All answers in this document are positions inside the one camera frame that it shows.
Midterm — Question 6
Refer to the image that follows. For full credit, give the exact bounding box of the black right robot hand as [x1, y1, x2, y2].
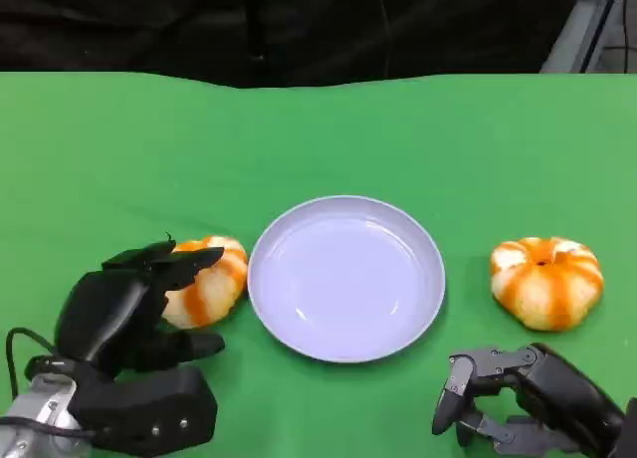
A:
[431, 343, 626, 458]

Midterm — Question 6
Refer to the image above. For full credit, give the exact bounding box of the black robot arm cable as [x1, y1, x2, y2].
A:
[4, 327, 57, 402]
[0, 415, 96, 439]

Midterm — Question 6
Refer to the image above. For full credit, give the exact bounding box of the grey metal frame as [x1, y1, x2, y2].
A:
[539, 0, 637, 75]

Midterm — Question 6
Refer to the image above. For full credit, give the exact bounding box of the green table cloth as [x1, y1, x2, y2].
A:
[0, 71, 637, 458]

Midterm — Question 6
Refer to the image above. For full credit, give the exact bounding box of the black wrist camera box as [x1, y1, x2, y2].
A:
[611, 396, 637, 458]
[67, 365, 219, 455]

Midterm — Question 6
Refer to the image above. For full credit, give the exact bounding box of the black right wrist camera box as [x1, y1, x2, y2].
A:
[611, 396, 637, 458]

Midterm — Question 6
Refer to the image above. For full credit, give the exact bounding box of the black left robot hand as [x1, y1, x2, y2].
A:
[53, 232, 226, 379]

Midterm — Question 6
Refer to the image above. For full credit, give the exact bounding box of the black backdrop curtain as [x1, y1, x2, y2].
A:
[0, 0, 586, 89]

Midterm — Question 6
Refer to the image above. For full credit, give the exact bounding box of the lilac plate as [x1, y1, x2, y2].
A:
[247, 194, 446, 363]

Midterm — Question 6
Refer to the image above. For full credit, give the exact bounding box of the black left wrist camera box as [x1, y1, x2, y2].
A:
[67, 365, 219, 455]

